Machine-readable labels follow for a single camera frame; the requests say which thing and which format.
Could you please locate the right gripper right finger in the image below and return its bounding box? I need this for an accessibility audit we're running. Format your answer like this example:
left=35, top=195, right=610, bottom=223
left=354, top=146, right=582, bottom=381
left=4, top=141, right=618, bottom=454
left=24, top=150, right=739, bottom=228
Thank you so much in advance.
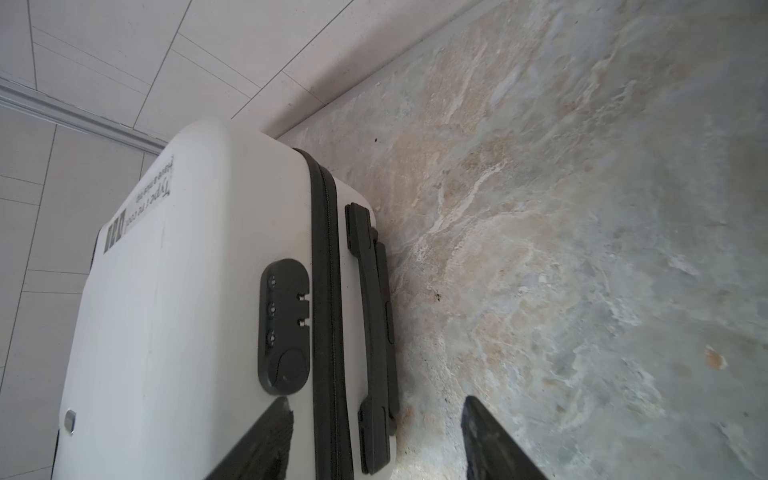
left=461, top=396, right=547, bottom=480

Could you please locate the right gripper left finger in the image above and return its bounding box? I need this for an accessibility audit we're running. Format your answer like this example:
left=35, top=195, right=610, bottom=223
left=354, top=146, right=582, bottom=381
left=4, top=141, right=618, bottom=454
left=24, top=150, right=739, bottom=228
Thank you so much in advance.
left=207, top=396, right=294, bottom=480

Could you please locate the black white suitcase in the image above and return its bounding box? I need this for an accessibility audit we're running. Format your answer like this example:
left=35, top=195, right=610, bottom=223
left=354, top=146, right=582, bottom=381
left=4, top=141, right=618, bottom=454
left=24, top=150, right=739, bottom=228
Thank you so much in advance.
left=52, top=119, right=400, bottom=479

